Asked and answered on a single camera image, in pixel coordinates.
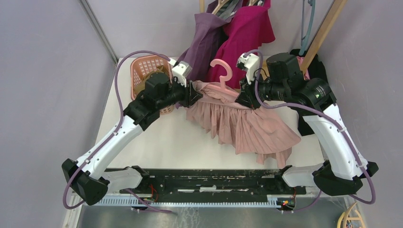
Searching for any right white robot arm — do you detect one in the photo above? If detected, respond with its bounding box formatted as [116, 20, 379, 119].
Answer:
[236, 51, 379, 196]

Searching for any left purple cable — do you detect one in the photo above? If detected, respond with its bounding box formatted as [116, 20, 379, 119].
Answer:
[62, 50, 177, 215]

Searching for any wooden clothes rack frame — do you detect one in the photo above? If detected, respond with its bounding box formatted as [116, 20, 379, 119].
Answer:
[199, 0, 347, 76]

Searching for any grey slotted cable duct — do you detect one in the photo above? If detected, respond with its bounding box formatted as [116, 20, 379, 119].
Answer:
[82, 196, 295, 209]

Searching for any beige wooden hanger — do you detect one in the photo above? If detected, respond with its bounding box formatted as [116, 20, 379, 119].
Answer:
[212, 0, 229, 14]

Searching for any purple pleated skirt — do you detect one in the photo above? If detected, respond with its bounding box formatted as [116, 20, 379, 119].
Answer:
[179, 0, 243, 82]

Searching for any blue-grey plastic hanger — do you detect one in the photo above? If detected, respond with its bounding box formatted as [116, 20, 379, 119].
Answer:
[298, 0, 316, 57]

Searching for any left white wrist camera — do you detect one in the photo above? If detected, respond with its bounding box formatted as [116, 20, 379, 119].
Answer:
[168, 58, 192, 87]

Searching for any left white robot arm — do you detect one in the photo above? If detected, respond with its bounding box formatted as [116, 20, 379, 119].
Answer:
[62, 73, 203, 206]

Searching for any tan brown skirt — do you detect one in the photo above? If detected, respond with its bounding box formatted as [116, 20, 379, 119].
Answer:
[133, 66, 167, 95]

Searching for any pink pleated skirt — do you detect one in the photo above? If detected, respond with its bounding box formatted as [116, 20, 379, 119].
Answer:
[186, 81, 301, 168]

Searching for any purple cable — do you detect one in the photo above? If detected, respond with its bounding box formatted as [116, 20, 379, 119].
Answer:
[242, 49, 377, 215]
[62, 50, 177, 215]

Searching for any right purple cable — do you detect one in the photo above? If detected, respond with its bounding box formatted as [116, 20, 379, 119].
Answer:
[242, 49, 377, 215]

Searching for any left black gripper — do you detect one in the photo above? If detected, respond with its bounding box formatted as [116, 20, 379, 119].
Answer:
[157, 76, 203, 110]

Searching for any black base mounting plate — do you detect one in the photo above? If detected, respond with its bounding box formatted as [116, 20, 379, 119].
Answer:
[132, 169, 307, 203]

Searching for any magenta skirt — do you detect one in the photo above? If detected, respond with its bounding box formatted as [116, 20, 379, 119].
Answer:
[214, 0, 275, 89]

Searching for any pink plastic hanger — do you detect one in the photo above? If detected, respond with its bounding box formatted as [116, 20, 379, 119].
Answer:
[206, 59, 239, 98]

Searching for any wooden hanger on floor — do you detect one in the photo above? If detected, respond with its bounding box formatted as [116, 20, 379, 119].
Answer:
[336, 202, 367, 228]

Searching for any orange plastic basket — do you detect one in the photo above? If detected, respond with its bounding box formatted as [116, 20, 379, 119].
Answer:
[130, 55, 172, 100]

